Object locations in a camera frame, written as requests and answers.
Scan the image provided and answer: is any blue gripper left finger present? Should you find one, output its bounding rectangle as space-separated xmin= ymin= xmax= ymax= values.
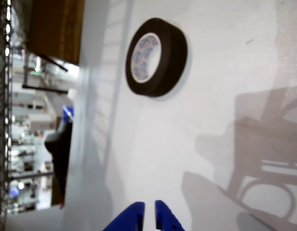
xmin=102 ymin=201 xmax=146 ymax=231

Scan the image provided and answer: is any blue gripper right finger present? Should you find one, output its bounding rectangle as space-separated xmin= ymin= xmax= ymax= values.
xmin=155 ymin=200 xmax=186 ymax=231

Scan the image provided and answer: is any black tape roll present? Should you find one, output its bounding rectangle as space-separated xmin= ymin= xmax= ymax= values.
xmin=125 ymin=17 xmax=189 ymax=98

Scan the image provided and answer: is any black chair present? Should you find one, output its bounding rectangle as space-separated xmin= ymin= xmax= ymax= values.
xmin=44 ymin=121 xmax=74 ymax=209

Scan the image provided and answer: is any small blue object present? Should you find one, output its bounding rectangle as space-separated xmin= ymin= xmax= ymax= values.
xmin=62 ymin=105 xmax=75 ymax=123

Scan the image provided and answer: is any brown cardboard box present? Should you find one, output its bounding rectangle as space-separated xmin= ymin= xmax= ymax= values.
xmin=26 ymin=0 xmax=85 ymax=65

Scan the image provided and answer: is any metal wire rack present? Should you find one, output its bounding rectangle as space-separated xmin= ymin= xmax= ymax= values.
xmin=0 ymin=0 xmax=14 ymax=217

